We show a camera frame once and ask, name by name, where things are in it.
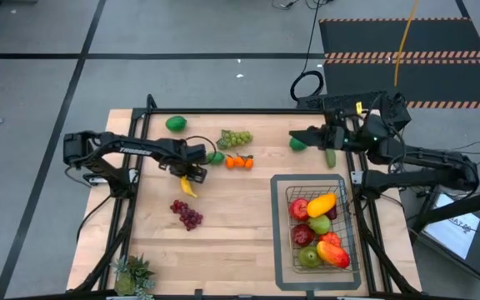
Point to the black hazard-striped floor mat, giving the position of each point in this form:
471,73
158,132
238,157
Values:
369,81
390,37

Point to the black diagonal support beam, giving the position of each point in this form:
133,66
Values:
465,206

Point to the small green lime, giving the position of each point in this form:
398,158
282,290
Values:
216,158

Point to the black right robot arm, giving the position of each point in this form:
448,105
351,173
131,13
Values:
431,160

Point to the dull green pear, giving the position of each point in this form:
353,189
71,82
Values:
309,257

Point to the green grape bunch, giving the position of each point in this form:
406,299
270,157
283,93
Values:
234,139

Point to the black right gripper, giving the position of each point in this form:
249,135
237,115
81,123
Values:
346,135

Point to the white printed sheet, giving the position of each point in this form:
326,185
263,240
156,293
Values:
452,233

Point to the large green lime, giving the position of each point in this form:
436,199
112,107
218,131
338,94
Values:
297,146
176,123

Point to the bright green pear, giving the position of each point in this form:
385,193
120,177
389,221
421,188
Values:
319,225

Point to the green cucumber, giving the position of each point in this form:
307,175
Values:
331,159

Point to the red grape bunch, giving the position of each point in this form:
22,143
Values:
187,214

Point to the red orange mango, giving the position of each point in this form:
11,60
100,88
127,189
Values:
333,254

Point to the yellow mango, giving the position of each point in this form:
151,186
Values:
321,205

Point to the maroon squarish apple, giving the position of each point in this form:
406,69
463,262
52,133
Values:
331,213

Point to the bright red apple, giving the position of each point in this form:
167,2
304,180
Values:
299,209

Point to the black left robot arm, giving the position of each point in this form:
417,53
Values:
98,143

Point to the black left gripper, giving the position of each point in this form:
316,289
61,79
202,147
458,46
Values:
186,160

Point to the orange tangerine cluster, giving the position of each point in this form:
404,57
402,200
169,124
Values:
239,161

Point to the grey bordered placemat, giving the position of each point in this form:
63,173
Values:
279,250

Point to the green succulent plant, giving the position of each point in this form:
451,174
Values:
133,277

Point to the black perforated computer case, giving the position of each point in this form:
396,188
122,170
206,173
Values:
319,101

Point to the yellow banana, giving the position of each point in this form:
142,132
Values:
188,187

